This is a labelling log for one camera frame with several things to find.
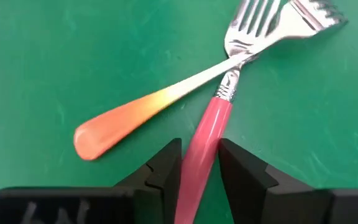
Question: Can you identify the green table mat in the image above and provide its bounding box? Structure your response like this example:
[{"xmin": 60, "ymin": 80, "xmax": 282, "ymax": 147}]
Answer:
[{"xmin": 0, "ymin": 0, "xmax": 358, "ymax": 224}]

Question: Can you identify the pink handled fork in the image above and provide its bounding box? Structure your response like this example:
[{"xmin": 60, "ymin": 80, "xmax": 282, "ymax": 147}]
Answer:
[{"xmin": 174, "ymin": 0, "xmax": 288, "ymax": 224}]

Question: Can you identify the orange handled fork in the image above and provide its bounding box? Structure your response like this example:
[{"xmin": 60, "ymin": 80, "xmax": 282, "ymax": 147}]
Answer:
[{"xmin": 73, "ymin": 0, "xmax": 349, "ymax": 161}]

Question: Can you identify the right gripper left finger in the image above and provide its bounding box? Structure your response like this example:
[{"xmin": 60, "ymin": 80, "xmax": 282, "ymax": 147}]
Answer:
[{"xmin": 0, "ymin": 138, "xmax": 183, "ymax": 224}]

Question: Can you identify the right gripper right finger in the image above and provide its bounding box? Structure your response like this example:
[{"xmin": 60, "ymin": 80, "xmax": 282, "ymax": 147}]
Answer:
[{"xmin": 219, "ymin": 138, "xmax": 358, "ymax": 224}]

